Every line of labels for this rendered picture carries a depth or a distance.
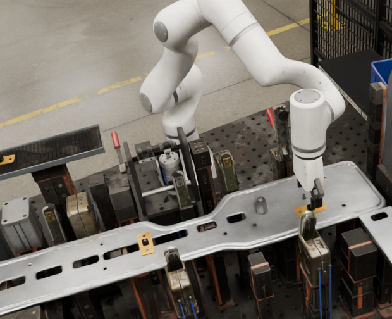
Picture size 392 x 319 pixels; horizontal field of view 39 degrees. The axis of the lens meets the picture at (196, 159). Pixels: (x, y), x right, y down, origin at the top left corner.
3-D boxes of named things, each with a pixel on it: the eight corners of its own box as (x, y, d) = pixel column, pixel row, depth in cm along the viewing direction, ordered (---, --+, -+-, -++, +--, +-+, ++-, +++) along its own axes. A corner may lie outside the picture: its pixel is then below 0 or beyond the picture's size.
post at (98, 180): (120, 275, 185) (88, 186, 161) (118, 264, 189) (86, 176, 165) (134, 271, 186) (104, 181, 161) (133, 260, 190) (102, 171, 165)
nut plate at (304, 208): (299, 218, 152) (298, 214, 151) (293, 209, 155) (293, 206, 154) (327, 209, 153) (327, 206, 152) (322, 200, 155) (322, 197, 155)
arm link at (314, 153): (286, 134, 142) (286, 143, 144) (299, 154, 135) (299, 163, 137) (316, 126, 143) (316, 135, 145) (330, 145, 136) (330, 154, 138)
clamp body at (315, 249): (309, 347, 154) (305, 265, 133) (293, 313, 164) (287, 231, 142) (339, 337, 155) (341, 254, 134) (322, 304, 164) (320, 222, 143)
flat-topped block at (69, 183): (71, 266, 192) (28, 167, 164) (70, 250, 198) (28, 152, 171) (100, 257, 193) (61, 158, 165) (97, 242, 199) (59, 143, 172)
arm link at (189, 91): (157, 129, 201) (142, 75, 185) (196, 105, 208) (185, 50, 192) (176, 143, 193) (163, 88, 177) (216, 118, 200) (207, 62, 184)
